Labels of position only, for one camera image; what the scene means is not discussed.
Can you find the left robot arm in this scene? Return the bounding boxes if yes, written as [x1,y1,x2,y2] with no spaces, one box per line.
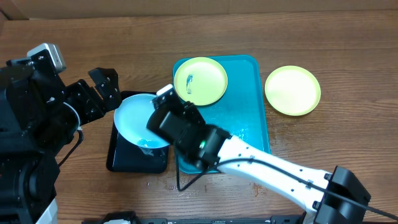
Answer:
[1,56,121,223]

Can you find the teal plastic tray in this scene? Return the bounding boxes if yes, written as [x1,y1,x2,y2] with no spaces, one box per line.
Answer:
[172,54,271,174]

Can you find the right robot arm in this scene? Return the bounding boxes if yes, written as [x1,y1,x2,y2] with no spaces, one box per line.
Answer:
[147,89,370,223]

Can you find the black plastic tray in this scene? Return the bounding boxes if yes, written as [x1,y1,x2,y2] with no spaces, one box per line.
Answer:
[106,90,170,174]

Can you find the yellow-rimmed plate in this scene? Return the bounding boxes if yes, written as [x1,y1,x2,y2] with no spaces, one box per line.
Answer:
[174,57,228,106]
[264,65,322,116]

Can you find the light blue plate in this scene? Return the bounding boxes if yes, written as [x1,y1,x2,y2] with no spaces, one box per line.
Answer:
[114,93,169,149]

